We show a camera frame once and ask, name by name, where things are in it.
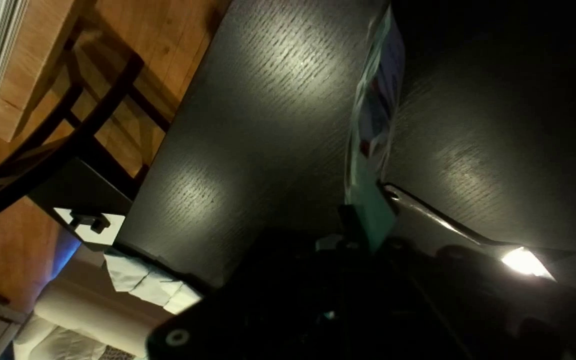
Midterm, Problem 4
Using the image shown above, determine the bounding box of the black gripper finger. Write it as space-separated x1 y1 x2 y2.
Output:
336 203 364 250

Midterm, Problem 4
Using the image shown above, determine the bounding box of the folded white paper towel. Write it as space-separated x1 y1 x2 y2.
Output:
101 249 204 316

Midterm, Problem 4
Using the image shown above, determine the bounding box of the paper towel roll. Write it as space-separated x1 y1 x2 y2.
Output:
9 279 169 360

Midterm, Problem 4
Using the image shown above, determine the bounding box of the dark wooden chair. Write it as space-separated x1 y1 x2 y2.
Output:
0 0 173 236

